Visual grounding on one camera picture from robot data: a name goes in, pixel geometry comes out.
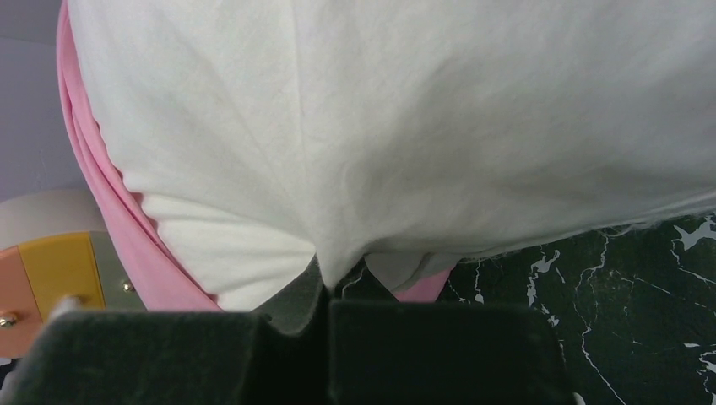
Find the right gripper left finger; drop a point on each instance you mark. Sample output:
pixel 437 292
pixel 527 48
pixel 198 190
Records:
pixel 271 355

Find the white pillow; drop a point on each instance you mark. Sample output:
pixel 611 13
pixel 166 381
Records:
pixel 511 145

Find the white orange yellow cylinder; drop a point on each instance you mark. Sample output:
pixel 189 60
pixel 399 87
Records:
pixel 55 244

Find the pink pillowcase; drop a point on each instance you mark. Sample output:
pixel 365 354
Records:
pixel 209 131

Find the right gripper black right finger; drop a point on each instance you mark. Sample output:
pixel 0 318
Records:
pixel 383 351

